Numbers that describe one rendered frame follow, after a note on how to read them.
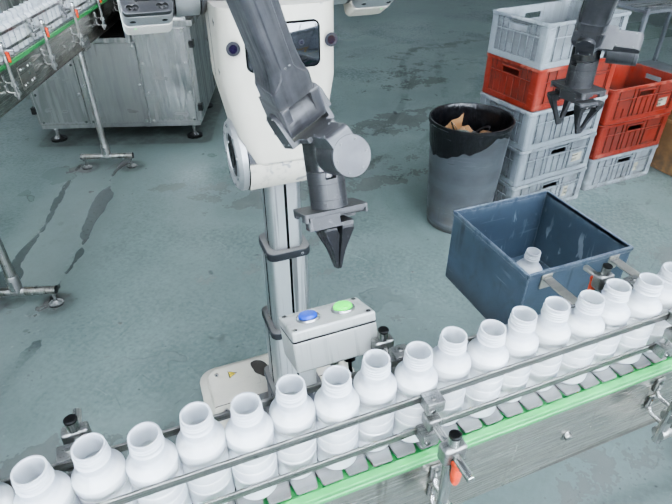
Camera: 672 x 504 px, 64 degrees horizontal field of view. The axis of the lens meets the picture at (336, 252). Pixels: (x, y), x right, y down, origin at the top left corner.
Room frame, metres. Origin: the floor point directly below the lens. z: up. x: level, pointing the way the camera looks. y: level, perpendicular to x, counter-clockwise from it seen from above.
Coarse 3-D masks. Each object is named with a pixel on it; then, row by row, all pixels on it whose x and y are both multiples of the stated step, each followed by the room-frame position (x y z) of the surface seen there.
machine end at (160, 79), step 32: (0, 0) 3.87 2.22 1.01; (192, 32) 4.06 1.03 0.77; (96, 64) 3.89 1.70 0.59; (128, 64) 3.90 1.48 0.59; (160, 64) 3.92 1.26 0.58; (192, 64) 3.97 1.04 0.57; (32, 96) 3.85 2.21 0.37; (64, 96) 3.87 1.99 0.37; (96, 96) 3.89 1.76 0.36; (128, 96) 3.90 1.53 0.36; (160, 96) 3.92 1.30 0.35; (192, 96) 3.93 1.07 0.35; (64, 128) 3.88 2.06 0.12; (192, 128) 4.01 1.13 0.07
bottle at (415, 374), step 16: (416, 352) 0.53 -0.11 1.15; (432, 352) 0.51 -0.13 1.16; (400, 368) 0.51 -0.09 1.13; (416, 368) 0.50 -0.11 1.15; (432, 368) 0.51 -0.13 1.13; (400, 384) 0.49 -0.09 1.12; (416, 384) 0.49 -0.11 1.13; (432, 384) 0.49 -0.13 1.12; (400, 400) 0.49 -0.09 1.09; (400, 416) 0.49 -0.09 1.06; (416, 416) 0.48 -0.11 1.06; (400, 432) 0.49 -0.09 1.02
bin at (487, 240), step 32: (544, 192) 1.35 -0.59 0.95; (480, 224) 1.27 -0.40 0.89; (512, 224) 1.32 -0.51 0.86; (544, 224) 1.33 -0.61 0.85; (576, 224) 1.23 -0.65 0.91; (448, 256) 1.24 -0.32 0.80; (480, 256) 1.12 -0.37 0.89; (512, 256) 1.33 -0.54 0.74; (544, 256) 1.30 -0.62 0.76; (576, 256) 1.20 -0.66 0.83; (608, 256) 1.04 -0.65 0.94; (480, 288) 1.10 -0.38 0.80; (512, 288) 0.99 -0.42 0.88; (544, 288) 0.98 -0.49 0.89; (576, 288) 1.02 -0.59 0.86
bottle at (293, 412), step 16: (288, 384) 0.47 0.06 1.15; (304, 384) 0.45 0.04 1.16; (288, 400) 0.44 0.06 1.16; (304, 400) 0.44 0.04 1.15; (272, 416) 0.44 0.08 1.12; (288, 416) 0.43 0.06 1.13; (304, 416) 0.44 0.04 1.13; (288, 432) 0.42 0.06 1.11; (304, 432) 0.43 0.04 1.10; (288, 448) 0.42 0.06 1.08; (304, 448) 0.43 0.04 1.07; (288, 464) 0.42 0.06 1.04; (304, 464) 0.43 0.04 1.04
